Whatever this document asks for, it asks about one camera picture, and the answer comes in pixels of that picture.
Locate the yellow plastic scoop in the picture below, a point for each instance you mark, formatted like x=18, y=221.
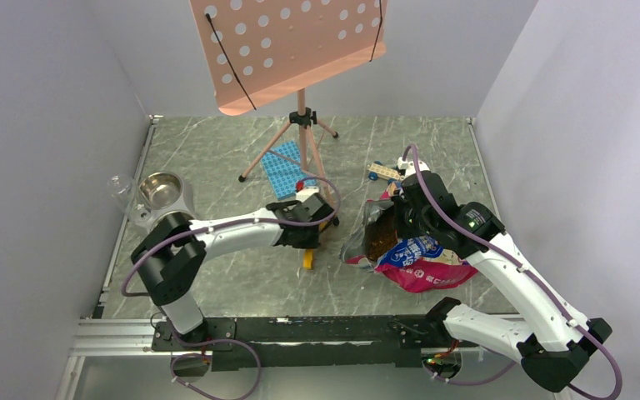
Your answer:
x=310, y=255

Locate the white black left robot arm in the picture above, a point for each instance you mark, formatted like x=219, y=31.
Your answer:
x=169, y=258

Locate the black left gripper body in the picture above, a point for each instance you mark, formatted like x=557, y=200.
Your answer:
x=311, y=240

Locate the pink music stand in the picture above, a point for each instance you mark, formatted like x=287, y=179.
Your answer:
x=260, y=51

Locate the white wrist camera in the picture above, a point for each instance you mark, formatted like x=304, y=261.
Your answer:
x=307, y=192
x=408, y=167

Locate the grey double bowl feeder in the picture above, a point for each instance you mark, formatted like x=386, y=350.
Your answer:
x=156, y=196

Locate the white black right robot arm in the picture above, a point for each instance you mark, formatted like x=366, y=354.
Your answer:
x=554, y=341

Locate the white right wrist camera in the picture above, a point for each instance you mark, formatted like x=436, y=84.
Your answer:
x=408, y=167

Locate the pink pet food bag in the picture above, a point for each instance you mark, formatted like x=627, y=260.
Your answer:
x=416, y=265

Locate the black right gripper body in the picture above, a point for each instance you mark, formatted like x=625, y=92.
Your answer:
x=407, y=223

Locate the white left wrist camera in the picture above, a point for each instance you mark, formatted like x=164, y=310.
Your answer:
x=307, y=192

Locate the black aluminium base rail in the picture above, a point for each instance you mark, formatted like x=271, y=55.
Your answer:
x=402, y=340

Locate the clear water bottle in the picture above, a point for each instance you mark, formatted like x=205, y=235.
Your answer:
x=129, y=198

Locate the toy block car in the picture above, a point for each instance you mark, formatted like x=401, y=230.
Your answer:
x=377, y=171

